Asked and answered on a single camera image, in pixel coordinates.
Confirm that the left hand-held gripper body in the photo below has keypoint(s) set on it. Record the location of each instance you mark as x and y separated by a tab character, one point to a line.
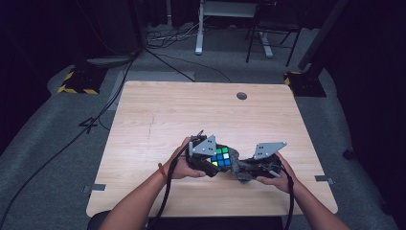
204	147

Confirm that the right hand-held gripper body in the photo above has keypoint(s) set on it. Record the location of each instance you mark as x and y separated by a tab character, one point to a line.
266	150

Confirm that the multicoloured puzzle cube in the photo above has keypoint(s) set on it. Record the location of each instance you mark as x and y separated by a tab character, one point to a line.
221	156

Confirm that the grey fluffy cloth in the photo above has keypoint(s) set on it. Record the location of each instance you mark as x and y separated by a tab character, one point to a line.
244	171

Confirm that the person's left hand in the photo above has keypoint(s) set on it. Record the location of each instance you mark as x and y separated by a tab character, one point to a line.
178	166

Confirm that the person's right hand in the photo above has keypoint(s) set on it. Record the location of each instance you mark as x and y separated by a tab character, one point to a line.
284	183

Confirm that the red wristband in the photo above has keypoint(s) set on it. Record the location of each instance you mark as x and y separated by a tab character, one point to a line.
162	172

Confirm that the dark round table grommet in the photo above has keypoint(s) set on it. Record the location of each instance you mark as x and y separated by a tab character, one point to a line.
241	96

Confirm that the grey tape strip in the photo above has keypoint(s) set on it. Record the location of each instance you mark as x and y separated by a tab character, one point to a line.
97	188
323	179

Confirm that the yellow black striped stand base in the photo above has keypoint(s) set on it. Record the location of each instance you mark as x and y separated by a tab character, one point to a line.
306	84
81	81

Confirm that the small black floor foot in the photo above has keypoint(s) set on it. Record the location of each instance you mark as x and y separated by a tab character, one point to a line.
348	154

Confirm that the black chair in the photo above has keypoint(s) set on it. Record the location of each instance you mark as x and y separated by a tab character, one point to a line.
274	25

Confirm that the black round stool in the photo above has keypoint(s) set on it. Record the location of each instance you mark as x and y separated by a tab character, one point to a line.
95	220

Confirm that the black slanted stand pole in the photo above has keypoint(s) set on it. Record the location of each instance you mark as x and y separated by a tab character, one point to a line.
322	35

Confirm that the white desk frame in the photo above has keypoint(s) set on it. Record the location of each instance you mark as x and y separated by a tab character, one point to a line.
199	32

